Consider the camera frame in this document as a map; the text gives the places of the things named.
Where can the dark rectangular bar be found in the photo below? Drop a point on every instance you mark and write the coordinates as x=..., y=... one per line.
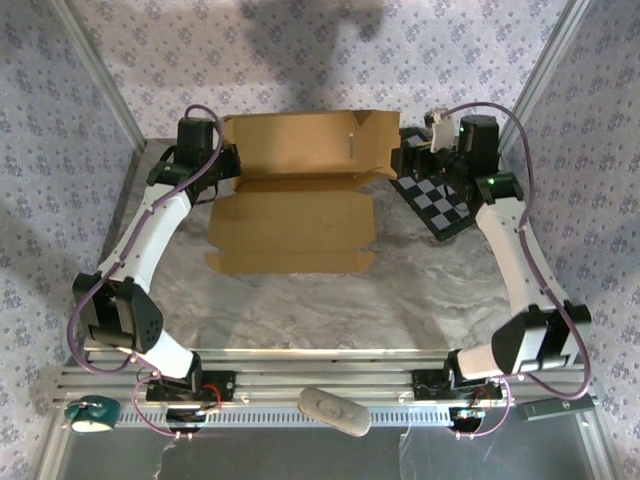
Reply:
x=555, y=406

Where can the aluminium mounting rail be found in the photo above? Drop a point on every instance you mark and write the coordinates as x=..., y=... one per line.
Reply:
x=310, y=367

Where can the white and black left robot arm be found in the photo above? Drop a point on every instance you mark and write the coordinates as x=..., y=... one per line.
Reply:
x=150, y=230

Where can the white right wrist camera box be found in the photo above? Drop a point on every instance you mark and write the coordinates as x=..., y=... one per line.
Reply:
x=442, y=132

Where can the black right controller board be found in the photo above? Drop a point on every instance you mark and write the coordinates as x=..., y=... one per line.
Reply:
x=467, y=417

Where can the brown cardboard box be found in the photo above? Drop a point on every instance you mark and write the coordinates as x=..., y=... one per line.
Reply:
x=290, y=220

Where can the black and white chessboard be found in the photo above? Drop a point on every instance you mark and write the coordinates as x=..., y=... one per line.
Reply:
x=440, y=210

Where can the aluminium frame post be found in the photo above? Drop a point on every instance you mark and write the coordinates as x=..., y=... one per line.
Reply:
x=542, y=75
x=102, y=75

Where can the black left controller board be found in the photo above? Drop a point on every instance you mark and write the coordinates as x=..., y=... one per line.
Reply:
x=185, y=417

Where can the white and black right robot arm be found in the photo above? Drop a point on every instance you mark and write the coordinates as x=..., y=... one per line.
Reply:
x=510, y=250

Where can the black controller board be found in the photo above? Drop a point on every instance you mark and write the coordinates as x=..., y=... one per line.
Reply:
x=467, y=417
x=185, y=417

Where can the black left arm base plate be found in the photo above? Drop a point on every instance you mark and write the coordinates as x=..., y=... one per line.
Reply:
x=222, y=386

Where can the teal alarm clock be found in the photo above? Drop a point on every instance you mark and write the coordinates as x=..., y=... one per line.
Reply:
x=92, y=417

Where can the aluminium side rail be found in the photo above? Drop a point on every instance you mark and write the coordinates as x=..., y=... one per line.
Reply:
x=505, y=162

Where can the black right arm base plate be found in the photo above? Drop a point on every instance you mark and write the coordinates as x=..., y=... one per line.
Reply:
x=422, y=389

